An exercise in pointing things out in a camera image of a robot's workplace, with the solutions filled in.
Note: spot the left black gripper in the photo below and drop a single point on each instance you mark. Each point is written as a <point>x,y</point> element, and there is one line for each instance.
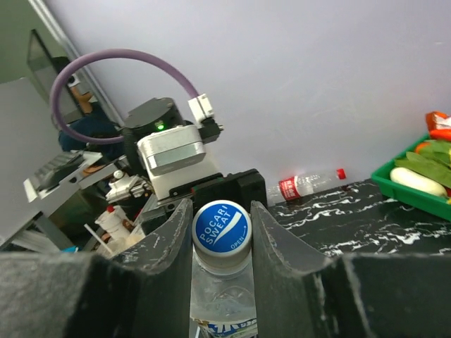
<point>242,188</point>

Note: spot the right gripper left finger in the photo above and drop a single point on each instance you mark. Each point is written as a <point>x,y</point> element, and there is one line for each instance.
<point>142,292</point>

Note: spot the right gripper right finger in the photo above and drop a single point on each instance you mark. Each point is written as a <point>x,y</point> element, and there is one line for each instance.
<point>300,292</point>

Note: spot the blue white bottle cap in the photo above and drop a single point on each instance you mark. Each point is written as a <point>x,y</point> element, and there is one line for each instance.
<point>222,237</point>

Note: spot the clear bottle blue cap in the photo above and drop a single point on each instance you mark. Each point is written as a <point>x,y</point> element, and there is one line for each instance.
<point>223,305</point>

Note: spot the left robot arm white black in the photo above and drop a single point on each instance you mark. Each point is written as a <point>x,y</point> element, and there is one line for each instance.
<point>131,131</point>

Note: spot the water bottle red cap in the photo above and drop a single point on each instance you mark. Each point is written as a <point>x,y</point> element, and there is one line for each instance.
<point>296,187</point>

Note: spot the black marble mat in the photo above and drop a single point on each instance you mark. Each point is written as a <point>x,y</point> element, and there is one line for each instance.
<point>357,218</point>

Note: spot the white toy radish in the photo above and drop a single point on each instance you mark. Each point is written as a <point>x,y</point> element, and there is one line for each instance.
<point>416,181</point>

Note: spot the green plastic basket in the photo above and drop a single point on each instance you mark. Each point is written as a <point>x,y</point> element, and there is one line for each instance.
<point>423,201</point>

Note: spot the orange tomato piece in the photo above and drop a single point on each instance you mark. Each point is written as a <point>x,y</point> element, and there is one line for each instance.
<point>421,146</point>

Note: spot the green leafy vegetable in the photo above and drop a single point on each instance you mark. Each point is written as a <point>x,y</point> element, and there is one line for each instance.
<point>432,160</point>

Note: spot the red snack packet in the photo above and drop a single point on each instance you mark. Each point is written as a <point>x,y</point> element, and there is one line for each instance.
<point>436,120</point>

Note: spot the long orange carrot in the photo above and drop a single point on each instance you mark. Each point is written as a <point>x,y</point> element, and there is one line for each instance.
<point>443,134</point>

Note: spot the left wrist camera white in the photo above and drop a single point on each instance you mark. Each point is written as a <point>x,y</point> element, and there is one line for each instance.
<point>173,149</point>

